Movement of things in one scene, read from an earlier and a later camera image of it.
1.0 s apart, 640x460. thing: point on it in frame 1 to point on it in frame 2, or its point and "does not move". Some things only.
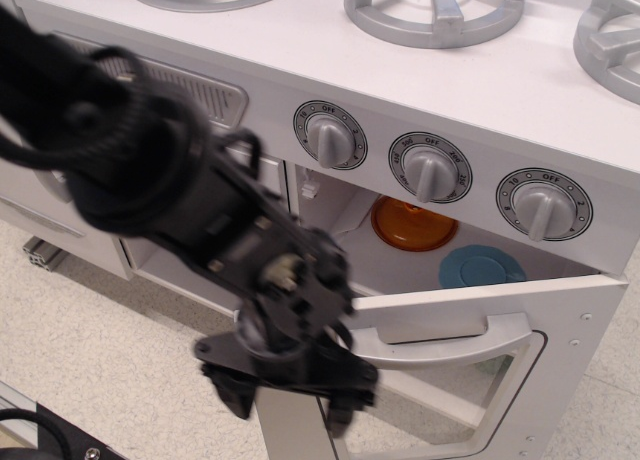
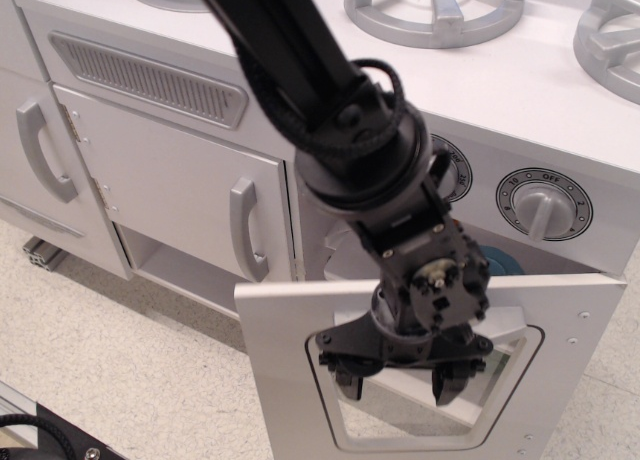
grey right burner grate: x=607 y=37 does not move
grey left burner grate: x=448 y=28 does not move
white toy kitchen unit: x=469 y=148 does not move
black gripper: x=305 y=352 to x=358 y=347
